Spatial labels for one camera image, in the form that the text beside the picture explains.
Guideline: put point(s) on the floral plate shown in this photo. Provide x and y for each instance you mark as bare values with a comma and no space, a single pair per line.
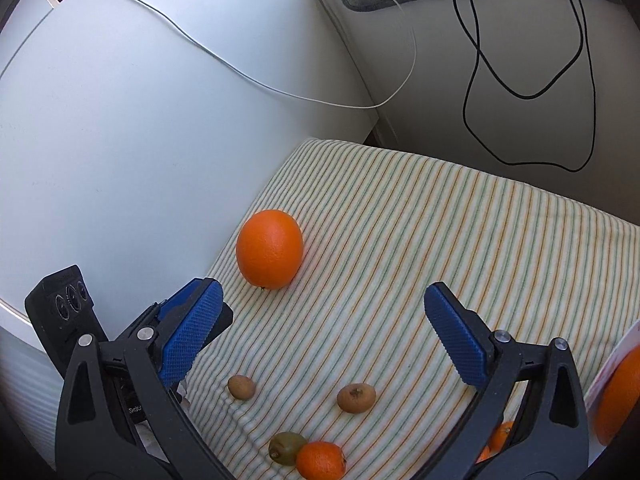
607,370

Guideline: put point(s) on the striped cloth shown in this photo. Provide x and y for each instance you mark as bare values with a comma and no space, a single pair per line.
400,235

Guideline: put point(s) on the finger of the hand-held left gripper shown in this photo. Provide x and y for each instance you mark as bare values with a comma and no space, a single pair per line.
224,317

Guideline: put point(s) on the small brown fruit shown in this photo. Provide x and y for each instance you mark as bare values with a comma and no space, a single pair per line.
242,387
356,398

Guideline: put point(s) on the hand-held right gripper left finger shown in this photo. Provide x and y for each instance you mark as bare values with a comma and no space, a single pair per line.
192,335

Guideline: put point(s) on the large orange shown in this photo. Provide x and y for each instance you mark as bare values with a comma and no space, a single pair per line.
620,400
270,249

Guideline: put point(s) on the green kiwi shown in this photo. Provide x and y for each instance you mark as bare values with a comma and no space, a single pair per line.
286,447

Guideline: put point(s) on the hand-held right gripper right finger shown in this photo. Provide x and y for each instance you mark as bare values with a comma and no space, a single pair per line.
457,335

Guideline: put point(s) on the small mandarin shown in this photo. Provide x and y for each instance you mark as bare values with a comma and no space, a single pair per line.
501,436
321,460
483,455

